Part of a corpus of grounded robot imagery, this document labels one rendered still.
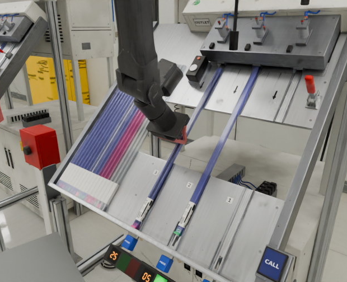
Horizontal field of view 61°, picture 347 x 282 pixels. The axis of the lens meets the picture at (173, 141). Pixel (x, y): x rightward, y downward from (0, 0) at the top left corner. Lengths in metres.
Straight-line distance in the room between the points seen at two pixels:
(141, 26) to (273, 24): 0.46
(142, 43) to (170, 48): 0.54
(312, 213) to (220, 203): 0.46
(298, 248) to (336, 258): 1.04
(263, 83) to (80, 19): 1.34
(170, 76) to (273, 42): 0.31
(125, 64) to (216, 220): 0.38
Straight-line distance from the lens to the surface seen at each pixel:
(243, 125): 2.72
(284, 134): 2.60
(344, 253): 2.01
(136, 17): 0.51
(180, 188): 0.74
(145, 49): 0.55
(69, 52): 1.92
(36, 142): 1.31
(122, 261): 0.78
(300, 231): 0.99
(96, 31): 2.00
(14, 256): 0.97
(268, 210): 0.66
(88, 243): 1.90
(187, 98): 0.88
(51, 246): 0.96
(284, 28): 0.87
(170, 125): 0.70
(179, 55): 1.03
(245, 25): 0.92
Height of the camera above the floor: 1.18
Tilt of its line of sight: 21 degrees down
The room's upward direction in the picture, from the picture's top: straight up
